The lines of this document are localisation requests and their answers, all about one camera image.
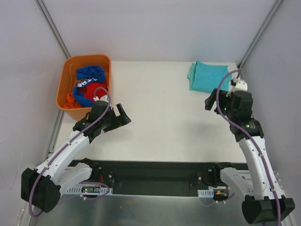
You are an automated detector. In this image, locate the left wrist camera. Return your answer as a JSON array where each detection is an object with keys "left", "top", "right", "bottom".
[{"left": 93, "top": 95, "right": 110, "bottom": 103}]

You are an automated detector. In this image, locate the orange t shirt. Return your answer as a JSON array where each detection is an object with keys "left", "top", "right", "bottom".
[{"left": 63, "top": 92, "right": 81, "bottom": 109}]

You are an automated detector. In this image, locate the folded teal t shirt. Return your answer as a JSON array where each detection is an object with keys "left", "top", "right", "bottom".
[{"left": 187, "top": 63, "right": 196, "bottom": 90}]

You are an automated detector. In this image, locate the white cable duct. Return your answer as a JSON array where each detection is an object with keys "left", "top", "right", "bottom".
[
  {"left": 66, "top": 185, "right": 113, "bottom": 195},
  {"left": 198, "top": 189, "right": 214, "bottom": 198}
]

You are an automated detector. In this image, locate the aluminium corner post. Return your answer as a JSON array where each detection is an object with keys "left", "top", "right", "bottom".
[
  {"left": 238, "top": 0, "right": 284, "bottom": 70},
  {"left": 35, "top": 0, "right": 71, "bottom": 59}
]

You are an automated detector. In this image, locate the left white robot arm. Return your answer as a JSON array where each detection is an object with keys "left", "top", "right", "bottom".
[{"left": 21, "top": 100, "right": 131, "bottom": 213}]

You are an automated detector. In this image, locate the red t shirt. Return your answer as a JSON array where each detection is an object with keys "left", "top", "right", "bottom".
[{"left": 81, "top": 79, "right": 109, "bottom": 105}]

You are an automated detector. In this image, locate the orange plastic bin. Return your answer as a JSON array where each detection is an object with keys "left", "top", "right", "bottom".
[{"left": 56, "top": 54, "right": 111, "bottom": 121}]

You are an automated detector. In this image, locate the left aluminium corner post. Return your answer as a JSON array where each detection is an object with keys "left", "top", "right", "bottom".
[{"left": 35, "top": 0, "right": 71, "bottom": 59}]

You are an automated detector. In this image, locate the right white cable duct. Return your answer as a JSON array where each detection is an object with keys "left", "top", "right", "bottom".
[{"left": 198, "top": 189, "right": 214, "bottom": 198}]

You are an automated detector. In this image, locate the left white cable duct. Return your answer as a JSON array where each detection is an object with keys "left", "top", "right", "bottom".
[{"left": 66, "top": 185, "right": 113, "bottom": 195}]

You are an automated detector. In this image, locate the right aluminium corner post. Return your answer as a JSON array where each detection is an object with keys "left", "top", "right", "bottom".
[{"left": 238, "top": 0, "right": 284, "bottom": 70}]

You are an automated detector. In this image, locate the royal blue t shirt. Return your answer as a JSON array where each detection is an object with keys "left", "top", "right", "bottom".
[{"left": 72, "top": 65, "right": 108, "bottom": 108}]

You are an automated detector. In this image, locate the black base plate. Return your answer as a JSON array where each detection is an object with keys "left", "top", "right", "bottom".
[{"left": 88, "top": 161, "right": 226, "bottom": 197}]

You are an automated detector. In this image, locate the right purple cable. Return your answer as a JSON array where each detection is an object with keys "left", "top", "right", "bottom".
[{"left": 215, "top": 69, "right": 283, "bottom": 226}]

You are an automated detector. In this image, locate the light blue t shirt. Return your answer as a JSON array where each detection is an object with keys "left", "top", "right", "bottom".
[{"left": 192, "top": 61, "right": 229, "bottom": 93}]

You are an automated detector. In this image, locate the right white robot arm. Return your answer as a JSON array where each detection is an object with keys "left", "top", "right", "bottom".
[{"left": 205, "top": 88, "right": 295, "bottom": 226}]

